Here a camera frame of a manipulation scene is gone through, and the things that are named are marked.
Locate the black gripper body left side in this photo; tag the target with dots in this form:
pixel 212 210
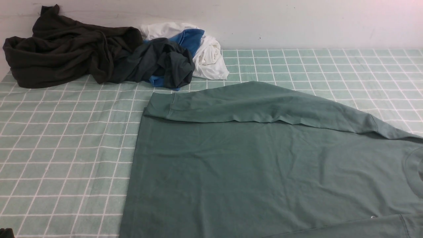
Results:
pixel 6 233

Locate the green long-sleeve top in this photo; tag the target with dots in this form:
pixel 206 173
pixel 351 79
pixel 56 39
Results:
pixel 254 160

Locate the green checkered tablecloth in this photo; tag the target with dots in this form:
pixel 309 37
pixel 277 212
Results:
pixel 66 151

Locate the dark brown crumpled garment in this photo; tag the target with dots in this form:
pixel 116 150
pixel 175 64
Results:
pixel 62 50

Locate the dark green crumpled garment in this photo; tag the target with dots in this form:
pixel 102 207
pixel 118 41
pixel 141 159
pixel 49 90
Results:
pixel 139 65

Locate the white crumpled garment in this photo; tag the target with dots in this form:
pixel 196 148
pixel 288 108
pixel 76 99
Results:
pixel 209 62

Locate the blue crumpled garment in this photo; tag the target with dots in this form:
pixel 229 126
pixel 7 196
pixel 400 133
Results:
pixel 190 39

